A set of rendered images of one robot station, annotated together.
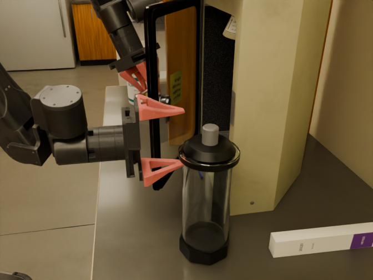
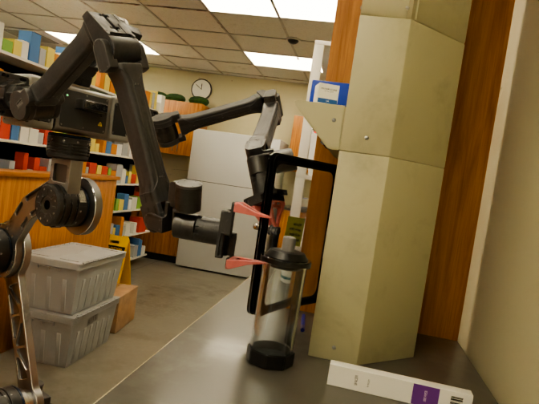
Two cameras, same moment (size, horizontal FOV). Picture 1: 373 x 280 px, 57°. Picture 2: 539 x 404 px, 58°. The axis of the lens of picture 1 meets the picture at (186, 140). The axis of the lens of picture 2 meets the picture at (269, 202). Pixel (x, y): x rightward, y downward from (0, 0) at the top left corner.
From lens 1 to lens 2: 0.58 m
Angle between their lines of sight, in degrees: 31
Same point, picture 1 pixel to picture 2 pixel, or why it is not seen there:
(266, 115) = (353, 254)
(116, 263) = (188, 346)
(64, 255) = not seen: outside the picture
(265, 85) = (354, 225)
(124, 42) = (258, 183)
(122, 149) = (216, 232)
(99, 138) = (204, 220)
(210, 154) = (281, 253)
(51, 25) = (249, 227)
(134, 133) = (228, 220)
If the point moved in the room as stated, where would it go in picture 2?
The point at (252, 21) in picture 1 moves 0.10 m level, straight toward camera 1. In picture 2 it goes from (345, 171) to (326, 167)
